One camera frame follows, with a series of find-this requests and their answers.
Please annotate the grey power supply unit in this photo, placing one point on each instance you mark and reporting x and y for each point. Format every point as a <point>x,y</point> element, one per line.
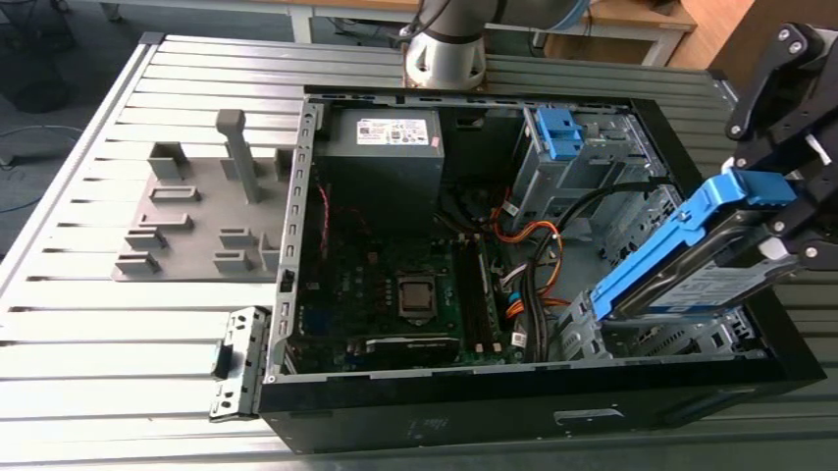
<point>392,186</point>

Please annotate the hard disk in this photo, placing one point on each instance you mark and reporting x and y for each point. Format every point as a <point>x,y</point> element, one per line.
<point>707,292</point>

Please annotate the black graphics card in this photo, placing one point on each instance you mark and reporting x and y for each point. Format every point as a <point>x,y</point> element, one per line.
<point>412,349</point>

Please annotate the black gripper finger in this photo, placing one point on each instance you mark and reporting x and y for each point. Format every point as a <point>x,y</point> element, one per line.
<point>786,54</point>
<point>818,230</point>

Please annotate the blue plastic drive latch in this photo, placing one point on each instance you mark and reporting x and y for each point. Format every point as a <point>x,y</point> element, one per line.
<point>557,132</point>

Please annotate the metal drive cage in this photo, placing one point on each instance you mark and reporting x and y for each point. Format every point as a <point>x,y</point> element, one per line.
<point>589,172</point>

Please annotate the grey parts rack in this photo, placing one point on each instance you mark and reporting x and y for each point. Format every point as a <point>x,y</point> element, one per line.
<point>196,235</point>

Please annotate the metal expansion slot bracket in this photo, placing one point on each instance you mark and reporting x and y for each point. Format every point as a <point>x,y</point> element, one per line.
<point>247,363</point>

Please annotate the dark green motherboard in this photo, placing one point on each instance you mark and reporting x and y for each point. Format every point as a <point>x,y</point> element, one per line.
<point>367,294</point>

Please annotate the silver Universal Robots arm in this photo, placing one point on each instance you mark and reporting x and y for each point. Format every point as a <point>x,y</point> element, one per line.
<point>444,64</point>

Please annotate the black PC case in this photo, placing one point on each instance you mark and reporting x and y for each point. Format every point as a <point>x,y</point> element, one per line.
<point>458,417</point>

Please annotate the wooden cabinet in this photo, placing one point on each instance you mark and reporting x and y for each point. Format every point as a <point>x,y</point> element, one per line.
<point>719,29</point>

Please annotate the black waste bin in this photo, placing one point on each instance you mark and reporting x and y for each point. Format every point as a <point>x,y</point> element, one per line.
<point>39,88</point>

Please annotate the black RAM slot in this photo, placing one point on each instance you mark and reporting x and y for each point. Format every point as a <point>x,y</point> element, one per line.
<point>471,294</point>
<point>491,294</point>

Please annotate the wooden desk white frame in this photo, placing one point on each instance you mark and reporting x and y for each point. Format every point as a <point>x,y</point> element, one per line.
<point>642,12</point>

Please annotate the metal disk bay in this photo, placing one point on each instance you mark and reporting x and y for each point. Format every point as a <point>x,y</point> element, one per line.
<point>579,338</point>

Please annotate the CPU socket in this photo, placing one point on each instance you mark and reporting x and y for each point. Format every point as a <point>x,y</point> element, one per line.
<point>416,294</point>

